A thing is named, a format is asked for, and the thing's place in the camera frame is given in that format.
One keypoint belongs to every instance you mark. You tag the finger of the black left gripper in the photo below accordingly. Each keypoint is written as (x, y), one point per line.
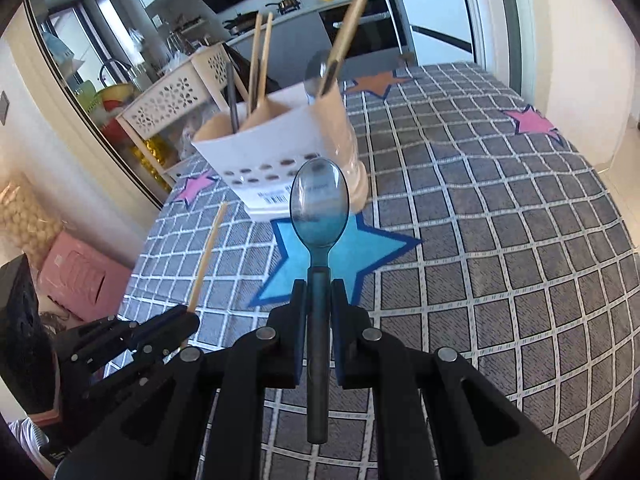
(88, 348)

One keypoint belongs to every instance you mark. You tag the white perforated storage rack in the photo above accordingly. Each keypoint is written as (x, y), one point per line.
(200, 79)

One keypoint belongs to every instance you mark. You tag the wood handled spoon in holder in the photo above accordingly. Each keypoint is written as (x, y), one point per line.
(341, 46)

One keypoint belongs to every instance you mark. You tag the pink storage box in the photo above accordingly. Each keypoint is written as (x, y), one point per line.
(82, 280)

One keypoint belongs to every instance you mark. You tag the wooden chopstick in holder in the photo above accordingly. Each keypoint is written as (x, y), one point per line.
(254, 65)

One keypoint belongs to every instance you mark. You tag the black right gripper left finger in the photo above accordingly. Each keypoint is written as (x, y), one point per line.
(293, 338)

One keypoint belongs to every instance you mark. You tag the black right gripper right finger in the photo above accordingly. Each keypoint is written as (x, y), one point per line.
(343, 324)

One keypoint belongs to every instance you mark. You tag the black wok on stove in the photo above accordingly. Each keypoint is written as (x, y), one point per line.
(243, 22)

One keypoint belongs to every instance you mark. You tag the beige utensil holder caddy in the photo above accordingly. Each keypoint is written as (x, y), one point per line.
(288, 128)

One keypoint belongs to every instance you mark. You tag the metal spoon grey handle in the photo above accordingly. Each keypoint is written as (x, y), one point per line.
(321, 75)

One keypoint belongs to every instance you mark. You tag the black built-in oven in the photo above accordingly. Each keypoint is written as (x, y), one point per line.
(379, 27)

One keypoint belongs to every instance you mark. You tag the wooden chopstick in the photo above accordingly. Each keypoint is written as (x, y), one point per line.
(254, 65)
(204, 261)
(263, 72)

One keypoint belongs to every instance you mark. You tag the grey checked tablecloth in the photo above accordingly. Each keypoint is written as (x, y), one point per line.
(524, 266)

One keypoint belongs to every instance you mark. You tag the white refrigerator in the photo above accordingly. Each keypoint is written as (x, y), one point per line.
(440, 31)

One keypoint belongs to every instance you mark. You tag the dark handled utensil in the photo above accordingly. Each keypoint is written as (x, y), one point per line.
(233, 105)

